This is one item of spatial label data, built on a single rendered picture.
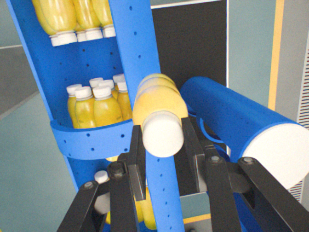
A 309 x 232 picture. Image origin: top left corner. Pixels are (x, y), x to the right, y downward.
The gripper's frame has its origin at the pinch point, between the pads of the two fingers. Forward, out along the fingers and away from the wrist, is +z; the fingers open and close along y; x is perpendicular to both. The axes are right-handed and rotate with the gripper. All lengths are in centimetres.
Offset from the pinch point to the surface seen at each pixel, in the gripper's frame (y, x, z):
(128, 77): -5.0, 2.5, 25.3
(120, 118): -9.5, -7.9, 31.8
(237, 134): 26, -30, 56
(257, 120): 33, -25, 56
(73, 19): -15.1, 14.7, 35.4
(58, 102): -26.0, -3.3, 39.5
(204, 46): 36, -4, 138
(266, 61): 87, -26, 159
